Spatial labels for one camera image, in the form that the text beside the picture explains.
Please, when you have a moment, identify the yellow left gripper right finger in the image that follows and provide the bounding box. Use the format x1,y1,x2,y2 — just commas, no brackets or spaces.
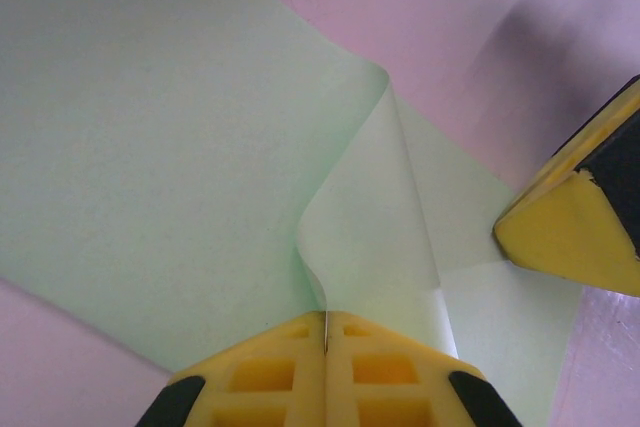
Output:
325,311,521,427

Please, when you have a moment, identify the light green paper sheet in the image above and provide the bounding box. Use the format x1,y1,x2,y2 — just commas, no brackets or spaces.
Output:
0,0,586,427

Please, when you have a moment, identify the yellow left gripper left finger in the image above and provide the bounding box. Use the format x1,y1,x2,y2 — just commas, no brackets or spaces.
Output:
133,310,327,427

